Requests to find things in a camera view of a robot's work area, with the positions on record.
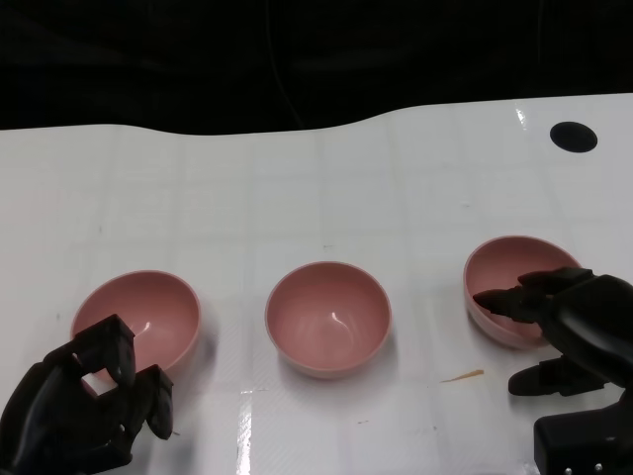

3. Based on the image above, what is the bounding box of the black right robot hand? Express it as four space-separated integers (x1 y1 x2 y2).
473 267 633 400

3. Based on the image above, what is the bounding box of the black round table grommet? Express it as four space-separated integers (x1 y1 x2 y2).
549 121 598 153

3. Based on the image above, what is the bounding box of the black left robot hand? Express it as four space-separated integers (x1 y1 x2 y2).
0 314 177 471

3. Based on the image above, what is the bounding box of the thin hanging cable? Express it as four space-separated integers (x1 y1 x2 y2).
269 0 303 131

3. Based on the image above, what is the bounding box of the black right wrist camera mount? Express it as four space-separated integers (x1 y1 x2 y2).
533 395 633 475

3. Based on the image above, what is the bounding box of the pink plastic bowl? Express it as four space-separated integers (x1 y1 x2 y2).
463 236 585 351
70 269 203 373
264 261 393 381

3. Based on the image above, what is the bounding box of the black backdrop cloth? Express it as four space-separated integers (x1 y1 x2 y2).
0 0 633 136

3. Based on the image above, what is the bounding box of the brown wood sliver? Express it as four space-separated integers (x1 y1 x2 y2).
441 368 485 384

